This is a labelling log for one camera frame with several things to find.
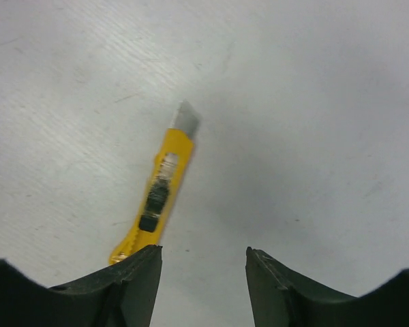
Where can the yellow utility knife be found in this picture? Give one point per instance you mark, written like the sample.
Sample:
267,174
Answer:
163,184

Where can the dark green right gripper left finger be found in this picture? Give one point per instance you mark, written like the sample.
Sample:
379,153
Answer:
119,295

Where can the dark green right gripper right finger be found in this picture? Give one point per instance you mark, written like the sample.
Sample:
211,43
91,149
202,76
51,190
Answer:
281,296

